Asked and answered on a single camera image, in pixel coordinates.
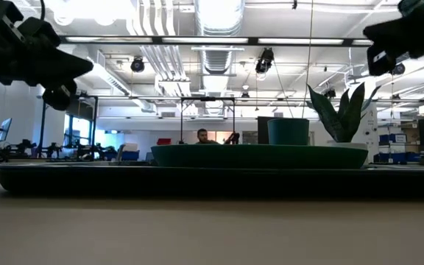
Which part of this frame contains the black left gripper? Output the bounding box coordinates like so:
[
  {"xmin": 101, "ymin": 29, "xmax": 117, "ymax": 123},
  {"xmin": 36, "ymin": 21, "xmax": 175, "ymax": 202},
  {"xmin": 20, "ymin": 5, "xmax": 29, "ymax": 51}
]
[{"xmin": 0, "ymin": 16, "xmax": 94, "ymax": 88}]

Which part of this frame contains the green plastic cup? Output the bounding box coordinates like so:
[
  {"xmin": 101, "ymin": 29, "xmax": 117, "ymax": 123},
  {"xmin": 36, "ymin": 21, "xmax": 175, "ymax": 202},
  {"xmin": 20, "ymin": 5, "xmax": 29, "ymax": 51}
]
[{"xmin": 266, "ymin": 117, "xmax": 311, "ymax": 146}]

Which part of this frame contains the dark green plastic tray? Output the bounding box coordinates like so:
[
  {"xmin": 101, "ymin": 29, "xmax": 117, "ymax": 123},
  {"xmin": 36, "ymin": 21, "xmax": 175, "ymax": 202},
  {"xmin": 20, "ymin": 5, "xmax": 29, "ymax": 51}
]
[{"xmin": 0, "ymin": 163, "xmax": 424, "ymax": 199}]

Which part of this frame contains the green plastic plate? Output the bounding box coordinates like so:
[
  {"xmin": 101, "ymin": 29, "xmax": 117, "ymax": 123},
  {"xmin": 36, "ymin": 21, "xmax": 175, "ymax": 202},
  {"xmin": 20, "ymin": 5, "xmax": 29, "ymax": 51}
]
[{"xmin": 150, "ymin": 143, "xmax": 370, "ymax": 171}]

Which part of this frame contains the tilted flat monitor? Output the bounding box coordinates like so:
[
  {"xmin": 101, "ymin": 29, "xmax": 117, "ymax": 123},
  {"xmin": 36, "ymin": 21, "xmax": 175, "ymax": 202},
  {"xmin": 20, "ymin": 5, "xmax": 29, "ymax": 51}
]
[{"xmin": 0, "ymin": 117, "xmax": 13, "ymax": 144}]

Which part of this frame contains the snake plant in white pot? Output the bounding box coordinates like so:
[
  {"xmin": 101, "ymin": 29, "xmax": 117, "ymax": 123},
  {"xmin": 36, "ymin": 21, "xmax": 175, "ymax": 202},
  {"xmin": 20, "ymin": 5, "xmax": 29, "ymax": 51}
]
[{"xmin": 305, "ymin": 81, "xmax": 382, "ymax": 149}]

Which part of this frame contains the blue storage bin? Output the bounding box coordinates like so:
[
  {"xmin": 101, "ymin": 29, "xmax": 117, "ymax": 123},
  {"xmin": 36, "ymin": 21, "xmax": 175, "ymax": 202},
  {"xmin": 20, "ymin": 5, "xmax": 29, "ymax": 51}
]
[
  {"xmin": 121, "ymin": 149, "xmax": 141, "ymax": 162},
  {"xmin": 379, "ymin": 133, "xmax": 408, "ymax": 144},
  {"xmin": 374, "ymin": 152, "xmax": 423, "ymax": 164}
]

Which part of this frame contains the black overhead beam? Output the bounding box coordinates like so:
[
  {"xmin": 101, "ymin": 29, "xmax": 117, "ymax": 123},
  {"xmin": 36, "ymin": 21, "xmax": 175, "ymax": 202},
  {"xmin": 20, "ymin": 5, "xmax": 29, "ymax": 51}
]
[{"xmin": 59, "ymin": 35, "xmax": 375, "ymax": 48}]

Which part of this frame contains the person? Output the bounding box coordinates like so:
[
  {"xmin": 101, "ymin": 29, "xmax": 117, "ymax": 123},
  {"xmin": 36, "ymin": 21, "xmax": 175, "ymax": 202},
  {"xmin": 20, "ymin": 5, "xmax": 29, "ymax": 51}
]
[{"xmin": 195, "ymin": 127, "xmax": 221, "ymax": 145}]

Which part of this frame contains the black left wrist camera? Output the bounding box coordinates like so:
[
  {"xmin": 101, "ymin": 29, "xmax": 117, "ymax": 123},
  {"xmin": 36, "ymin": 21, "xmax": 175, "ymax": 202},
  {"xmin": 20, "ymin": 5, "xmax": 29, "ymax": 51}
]
[{"xmin": 41, "ymin": 79, "xmax": 78, "ymax": 112}]

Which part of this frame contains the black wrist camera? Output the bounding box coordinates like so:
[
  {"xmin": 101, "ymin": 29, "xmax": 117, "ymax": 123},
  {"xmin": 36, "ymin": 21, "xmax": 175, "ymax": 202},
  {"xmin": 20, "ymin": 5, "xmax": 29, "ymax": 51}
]
[
  {"xmin": 41, "ymin": 79, "xmax": 78, "ymax": 112},
  {"xmin": 366, "ymin": 44, "xmax": 398, "ymax": 77}
]

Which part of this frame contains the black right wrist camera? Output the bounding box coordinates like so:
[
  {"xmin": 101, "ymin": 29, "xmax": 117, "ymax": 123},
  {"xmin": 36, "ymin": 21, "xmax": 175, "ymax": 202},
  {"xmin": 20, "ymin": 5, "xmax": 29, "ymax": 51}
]
[{"xmin": 366, "ymin": 44, "xmax": 398, "ymax": 77}]

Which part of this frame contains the black metal frame rig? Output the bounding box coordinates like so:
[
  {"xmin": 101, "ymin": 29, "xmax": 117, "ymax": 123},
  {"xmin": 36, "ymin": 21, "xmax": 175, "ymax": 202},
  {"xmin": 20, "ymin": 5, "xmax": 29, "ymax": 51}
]
[
  {"xmin": 40, "ymin": 94, "xmax": 99, "ymax": 162},
  {"xmin": 180, "ymin": 96, "xmax": 236, "ymax": 145}
]

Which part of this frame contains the silver ventilation duct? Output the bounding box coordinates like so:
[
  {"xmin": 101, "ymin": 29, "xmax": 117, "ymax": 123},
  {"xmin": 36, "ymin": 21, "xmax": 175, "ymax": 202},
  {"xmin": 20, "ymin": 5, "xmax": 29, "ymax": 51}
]
[{"xmin": 194, "ymin": 0, "xmax": 247, "ymax": 116}]

